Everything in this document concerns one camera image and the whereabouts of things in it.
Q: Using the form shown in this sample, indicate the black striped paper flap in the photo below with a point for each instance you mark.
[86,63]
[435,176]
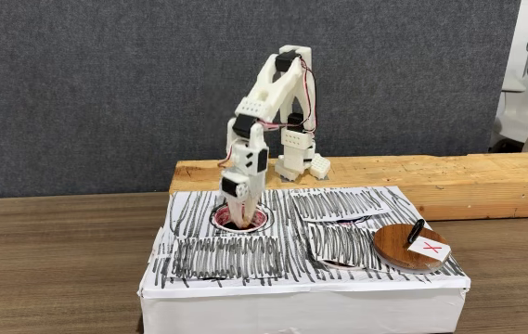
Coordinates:
[226,257]
[338,203]
[342,243]

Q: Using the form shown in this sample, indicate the white box with black stripes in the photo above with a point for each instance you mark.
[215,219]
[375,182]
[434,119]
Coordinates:
[291,301]

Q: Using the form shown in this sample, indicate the round wooden disc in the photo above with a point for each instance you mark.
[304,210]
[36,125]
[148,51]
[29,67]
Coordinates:
[393,246]

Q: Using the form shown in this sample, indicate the fabric partition panel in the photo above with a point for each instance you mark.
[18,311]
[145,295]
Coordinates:
[106,93]

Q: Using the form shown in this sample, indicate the white card with red cross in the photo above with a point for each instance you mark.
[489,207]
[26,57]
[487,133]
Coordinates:
[430,248]

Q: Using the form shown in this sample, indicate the light wooden beam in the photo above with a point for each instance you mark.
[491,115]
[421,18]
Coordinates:
[477,185]

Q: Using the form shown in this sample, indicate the white furniture piece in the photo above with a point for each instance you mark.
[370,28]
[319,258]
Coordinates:
[511,116]

